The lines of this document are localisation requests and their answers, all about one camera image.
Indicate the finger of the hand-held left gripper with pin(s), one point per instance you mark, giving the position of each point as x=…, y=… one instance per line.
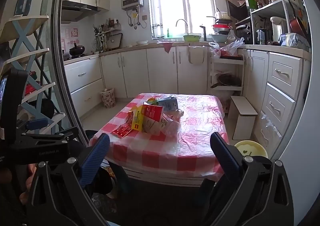
x=37, y=124
x=60, y=135

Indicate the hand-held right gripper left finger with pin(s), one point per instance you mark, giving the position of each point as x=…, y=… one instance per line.
x=96, y=157

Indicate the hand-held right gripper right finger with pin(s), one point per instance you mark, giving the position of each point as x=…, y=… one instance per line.
x=225, y=157

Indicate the yellow plastic basin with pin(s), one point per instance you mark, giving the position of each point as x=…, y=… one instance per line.
x=250, y=149

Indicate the red packet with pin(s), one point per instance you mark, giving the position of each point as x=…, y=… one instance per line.
x=122, y=129

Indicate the red yellow carton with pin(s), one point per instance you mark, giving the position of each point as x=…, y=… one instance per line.
x=148, y=117

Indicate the blue grey carton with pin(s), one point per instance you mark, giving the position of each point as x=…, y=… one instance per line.
x=168, y=103

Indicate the round black pan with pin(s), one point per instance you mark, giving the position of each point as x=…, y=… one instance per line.
x=46, y=109

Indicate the red white checkered tablecloth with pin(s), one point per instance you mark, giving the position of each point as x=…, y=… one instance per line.
x=195, y=128

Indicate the white step stool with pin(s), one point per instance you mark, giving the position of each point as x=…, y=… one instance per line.
x=243, y=118

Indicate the white base cabinet with drawers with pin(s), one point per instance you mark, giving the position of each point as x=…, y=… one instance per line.
x=82, y=83

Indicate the clear plastic film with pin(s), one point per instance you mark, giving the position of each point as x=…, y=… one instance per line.
x=271, y=123

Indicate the floral wastebasket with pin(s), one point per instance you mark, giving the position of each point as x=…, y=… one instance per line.
x=108, y=98

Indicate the white blue cross-braced shelf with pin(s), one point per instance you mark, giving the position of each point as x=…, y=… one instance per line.
x=22, y=33

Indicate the black wok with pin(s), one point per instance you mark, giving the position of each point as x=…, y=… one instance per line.
x=226, y=80

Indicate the black cooking pot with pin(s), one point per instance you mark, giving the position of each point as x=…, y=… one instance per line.
x=76, y=50

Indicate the white drawer cabinet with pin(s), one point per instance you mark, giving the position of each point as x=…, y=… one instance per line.
x=275, y=85

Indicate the white trolley rack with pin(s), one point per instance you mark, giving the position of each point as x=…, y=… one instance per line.
x=226, y=60

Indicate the white base cabinet with doors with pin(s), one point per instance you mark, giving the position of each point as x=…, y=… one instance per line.
x=155, y=70

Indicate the white red plastic bag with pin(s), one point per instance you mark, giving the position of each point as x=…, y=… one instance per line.
x=215, y=50

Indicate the black tray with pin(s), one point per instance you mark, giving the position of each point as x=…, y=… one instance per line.
x=115, y=40

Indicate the clear crinkled plastic bag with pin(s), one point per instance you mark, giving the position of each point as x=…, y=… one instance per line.
x=232, y=46

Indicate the range hood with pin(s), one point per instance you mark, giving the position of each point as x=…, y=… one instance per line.
x=75, y=10

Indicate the pale blue basin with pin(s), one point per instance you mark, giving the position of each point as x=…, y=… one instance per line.
x=219, y=38

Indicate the green basin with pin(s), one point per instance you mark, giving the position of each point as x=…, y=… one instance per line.
x=192, y=38

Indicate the pink hanging cloth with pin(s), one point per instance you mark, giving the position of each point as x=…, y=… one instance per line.
x=167, y=46

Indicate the black countertop appliance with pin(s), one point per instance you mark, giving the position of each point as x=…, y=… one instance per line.
x=245, y=32

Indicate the black tap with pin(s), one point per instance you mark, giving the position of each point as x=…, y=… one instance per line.
x=203, y=32

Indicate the red bowl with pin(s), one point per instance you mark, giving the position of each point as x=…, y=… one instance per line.
x=221, y=26

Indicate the blue white box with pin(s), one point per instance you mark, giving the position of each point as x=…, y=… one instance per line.
x=293, y=40

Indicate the green bottle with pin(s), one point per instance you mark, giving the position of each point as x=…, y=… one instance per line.
x=168, y=33

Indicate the chrome faucet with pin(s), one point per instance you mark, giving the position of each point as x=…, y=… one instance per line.
x=186, y=24

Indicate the white pot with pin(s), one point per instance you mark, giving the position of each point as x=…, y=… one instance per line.
x=222, y=15

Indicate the black microwave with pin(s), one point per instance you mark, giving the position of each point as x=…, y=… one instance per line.
x=236, y=10

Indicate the red frying pan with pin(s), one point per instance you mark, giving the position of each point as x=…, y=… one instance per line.
x=297, y=24

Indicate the grey shelf rack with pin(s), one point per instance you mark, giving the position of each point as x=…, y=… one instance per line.
x=272, y=7

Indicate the white framed window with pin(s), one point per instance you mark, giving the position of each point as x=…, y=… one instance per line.
x=182, y=3

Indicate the grey door frame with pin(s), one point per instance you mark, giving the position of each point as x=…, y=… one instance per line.
x=60, y=65

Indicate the pink wall stickers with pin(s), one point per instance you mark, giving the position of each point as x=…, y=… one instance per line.
x=72, y=33

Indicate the utensil wall rack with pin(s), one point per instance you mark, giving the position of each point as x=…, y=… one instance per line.
x=102, y=34

